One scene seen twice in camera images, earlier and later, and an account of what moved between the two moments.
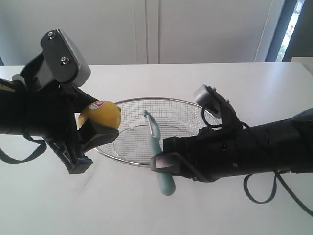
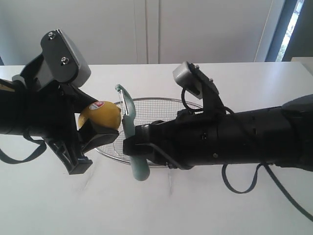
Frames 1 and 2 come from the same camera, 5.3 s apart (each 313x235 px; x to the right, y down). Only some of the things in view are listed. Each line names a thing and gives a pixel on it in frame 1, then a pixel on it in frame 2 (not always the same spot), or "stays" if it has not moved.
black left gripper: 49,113 stays
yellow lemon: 104,112 stays
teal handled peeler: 167,182 → 141,164
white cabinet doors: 137,32 stays
